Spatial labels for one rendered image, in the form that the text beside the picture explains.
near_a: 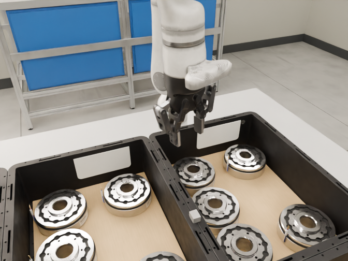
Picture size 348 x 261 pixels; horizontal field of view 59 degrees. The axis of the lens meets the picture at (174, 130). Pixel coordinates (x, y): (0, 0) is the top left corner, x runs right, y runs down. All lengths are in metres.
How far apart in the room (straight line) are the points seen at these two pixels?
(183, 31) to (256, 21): 3.59
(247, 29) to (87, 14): 2.24
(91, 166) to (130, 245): 0.20
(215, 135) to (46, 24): 1.74
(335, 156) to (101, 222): 0.80
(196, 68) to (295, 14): 3.97
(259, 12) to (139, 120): 3.05
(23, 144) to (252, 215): 0.83
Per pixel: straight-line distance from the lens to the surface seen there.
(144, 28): 2.46
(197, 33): 0.49
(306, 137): 1.21
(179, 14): 0.48
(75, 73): 2.45
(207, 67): 0.50
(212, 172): 0.73
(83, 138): 1.15
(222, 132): 0.80
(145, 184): 0.70
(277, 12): 4.23
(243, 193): 0.73
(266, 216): 0.70
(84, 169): 0.72
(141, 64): 2.54
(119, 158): 0.73
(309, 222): 0.69
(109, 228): 0.67
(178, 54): 0.50
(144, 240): 0.64
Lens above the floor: 1.35
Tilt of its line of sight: 34 degrees down
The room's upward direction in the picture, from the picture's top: straight up
